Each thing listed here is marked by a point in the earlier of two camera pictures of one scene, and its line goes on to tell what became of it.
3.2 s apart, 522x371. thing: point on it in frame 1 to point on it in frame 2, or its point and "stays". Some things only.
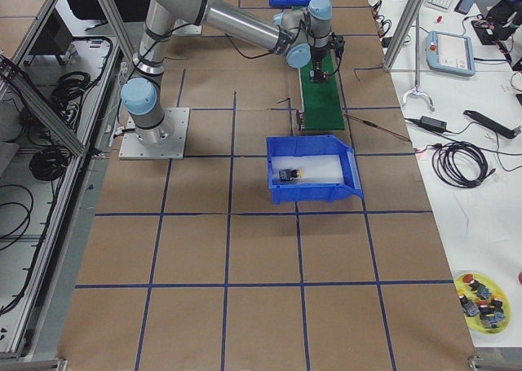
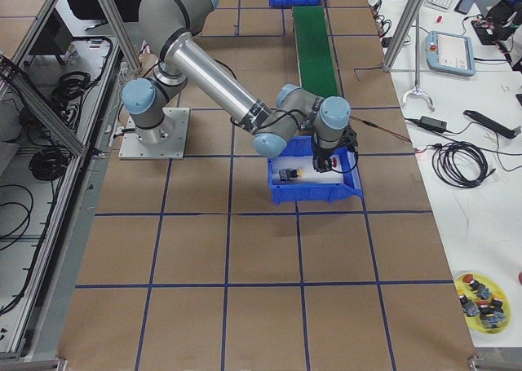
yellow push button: (286, 174) stays
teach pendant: (450, 53) stays
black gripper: (338, 44) to (349, 139)
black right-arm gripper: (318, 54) to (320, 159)
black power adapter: (436, 125) stays
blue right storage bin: (316, 145) stays
